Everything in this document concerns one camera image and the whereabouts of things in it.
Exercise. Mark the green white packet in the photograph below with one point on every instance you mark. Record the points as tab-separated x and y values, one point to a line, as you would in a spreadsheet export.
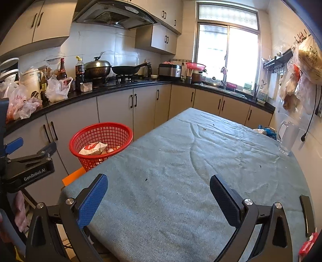
247	87

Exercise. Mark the black wall rack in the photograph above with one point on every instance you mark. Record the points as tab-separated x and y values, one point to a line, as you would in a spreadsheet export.
279	59

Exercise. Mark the beige wall cabinet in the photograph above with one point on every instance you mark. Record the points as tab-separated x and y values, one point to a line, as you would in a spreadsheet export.
161	40
50	22

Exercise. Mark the steel pot lid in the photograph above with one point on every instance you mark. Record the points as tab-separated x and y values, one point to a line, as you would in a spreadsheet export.
213	81

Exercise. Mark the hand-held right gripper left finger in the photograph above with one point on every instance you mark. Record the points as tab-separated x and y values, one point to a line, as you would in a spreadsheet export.
91	201

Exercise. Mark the white electric kettle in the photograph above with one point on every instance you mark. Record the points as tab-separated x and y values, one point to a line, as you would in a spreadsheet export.
29	80

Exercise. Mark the dark bottle yellow cap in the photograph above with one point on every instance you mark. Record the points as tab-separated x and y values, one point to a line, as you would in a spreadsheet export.
80	69

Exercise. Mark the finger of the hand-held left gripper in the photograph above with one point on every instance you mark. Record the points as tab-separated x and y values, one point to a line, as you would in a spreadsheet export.
47	150
13	146

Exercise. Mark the gas stove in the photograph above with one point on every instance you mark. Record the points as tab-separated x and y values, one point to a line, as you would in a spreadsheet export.
125	80

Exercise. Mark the chopsticks in holder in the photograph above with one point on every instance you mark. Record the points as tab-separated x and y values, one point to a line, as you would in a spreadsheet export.
188	73

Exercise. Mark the square steel container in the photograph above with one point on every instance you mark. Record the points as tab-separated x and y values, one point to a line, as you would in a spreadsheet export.
86	87

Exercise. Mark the hanging bag yellow contents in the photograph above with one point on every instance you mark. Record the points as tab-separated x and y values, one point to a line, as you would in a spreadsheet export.
312	60

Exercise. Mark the lidded steel wok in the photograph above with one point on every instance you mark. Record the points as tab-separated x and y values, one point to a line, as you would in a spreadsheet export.
96	69

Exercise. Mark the white red printed packet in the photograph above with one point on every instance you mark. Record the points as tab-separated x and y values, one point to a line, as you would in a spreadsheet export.
91	148

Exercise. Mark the window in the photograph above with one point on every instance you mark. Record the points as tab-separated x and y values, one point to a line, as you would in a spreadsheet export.
213	50

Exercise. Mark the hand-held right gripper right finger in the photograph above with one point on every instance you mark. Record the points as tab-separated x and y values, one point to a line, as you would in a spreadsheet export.
226	201

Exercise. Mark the dark bottle red cap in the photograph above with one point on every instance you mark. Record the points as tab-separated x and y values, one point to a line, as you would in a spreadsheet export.
62	73

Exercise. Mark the clear glass pitcher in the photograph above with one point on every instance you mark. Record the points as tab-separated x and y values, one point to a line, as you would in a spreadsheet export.
288	138

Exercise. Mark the blue plastic bag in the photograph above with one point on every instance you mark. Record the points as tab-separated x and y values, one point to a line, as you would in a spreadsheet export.
268	131

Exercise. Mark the pink cloth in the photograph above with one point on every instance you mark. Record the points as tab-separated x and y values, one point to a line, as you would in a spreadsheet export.
21	214

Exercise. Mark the sink faucet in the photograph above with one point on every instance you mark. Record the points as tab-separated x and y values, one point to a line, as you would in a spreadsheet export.
223	73

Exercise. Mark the grey-blue tablecloth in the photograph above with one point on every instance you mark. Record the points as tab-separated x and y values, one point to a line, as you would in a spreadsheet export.
163	176

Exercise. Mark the red plastic basin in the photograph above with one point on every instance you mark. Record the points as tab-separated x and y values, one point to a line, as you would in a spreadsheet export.
195	66

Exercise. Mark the steel kettle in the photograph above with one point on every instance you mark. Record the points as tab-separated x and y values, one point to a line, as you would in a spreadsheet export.
148	70

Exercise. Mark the black steel rice cooker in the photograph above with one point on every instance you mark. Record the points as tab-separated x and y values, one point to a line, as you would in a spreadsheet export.
168	71

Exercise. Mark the white plastic bag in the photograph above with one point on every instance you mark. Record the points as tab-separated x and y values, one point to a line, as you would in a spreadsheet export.
56	92

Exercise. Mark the pink plastic bags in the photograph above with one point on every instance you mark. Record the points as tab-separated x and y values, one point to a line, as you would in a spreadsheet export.
17	103

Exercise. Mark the black wok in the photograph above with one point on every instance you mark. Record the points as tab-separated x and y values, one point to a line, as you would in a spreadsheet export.
125	69

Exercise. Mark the steel range hood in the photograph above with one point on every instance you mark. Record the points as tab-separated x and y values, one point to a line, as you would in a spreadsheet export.
113	15

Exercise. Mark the dark cooking pot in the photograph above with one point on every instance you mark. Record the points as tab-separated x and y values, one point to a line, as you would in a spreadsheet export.
197	76

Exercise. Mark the hanging clear plastic bags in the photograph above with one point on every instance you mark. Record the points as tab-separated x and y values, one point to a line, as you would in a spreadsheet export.
291	90

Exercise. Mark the red plastic mesh basket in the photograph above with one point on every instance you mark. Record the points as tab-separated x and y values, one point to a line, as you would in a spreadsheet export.
85	162

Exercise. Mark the beige base cabinets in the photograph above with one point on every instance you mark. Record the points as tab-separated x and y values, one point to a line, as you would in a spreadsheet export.
113	108

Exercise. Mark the orange stool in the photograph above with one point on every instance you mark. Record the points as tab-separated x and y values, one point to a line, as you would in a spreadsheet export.
73	176

